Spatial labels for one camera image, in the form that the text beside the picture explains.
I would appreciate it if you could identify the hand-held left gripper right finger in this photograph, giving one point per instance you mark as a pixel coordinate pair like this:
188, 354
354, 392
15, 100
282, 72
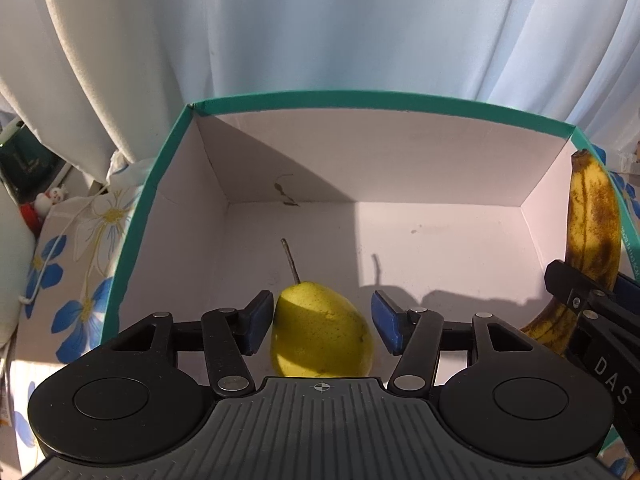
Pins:
385, 320

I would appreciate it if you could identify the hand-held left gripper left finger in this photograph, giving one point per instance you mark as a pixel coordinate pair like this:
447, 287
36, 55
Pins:
260, 317

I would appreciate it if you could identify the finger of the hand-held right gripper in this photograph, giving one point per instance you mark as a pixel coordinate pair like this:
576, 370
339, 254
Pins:
631, 290
565, 280

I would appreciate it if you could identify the yellow pear with stem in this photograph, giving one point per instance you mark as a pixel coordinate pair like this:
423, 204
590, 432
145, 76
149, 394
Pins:
320, 330

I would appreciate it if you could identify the spotted yellow banana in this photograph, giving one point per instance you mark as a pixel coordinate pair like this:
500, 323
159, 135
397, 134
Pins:
592, 220

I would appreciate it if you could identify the teal cardboard box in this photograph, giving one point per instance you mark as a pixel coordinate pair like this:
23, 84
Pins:
400, 230

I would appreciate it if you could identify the white plastic bag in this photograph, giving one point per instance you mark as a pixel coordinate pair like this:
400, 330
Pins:
125, 172

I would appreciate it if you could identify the blue floral tablecloth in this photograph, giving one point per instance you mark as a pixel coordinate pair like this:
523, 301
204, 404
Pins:
75, 240

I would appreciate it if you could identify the white curtain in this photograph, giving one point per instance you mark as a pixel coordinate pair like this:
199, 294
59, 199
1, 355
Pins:
300, 25

